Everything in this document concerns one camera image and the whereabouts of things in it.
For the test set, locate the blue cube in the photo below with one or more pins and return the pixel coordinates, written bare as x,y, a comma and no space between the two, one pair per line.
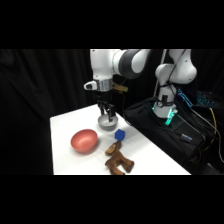
120,135

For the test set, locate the small green light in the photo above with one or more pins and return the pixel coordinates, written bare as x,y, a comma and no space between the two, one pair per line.
170,115

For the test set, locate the brown plush animal toy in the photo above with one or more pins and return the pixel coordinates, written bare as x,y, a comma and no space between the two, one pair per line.
117,159

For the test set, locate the black robot stand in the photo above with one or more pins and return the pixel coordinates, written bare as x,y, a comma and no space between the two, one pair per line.
156,131

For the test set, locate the teal lit keyboard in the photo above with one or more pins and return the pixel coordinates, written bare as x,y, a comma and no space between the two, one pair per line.
206,99

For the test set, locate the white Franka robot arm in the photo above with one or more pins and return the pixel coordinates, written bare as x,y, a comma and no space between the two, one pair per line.
101,65

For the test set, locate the black curtain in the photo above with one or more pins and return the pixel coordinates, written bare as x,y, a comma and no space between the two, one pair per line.
33,93

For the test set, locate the pink bowl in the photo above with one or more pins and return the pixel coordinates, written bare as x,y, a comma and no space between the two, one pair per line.
83,141

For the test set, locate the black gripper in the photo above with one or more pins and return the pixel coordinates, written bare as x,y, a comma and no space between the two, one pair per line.
104,96

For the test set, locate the wrist camera with gold mount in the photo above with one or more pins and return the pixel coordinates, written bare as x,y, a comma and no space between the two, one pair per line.
120,88

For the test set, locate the grey bowl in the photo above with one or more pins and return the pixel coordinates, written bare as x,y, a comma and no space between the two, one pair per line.
107,124

